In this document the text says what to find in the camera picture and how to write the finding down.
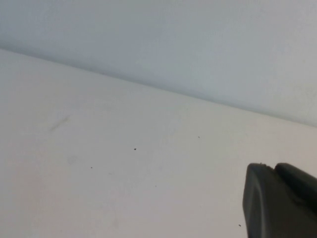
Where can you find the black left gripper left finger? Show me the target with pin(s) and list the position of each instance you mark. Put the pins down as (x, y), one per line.
(262, 203)

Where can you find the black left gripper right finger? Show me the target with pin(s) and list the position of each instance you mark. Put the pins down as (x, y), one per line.
(299, 183)

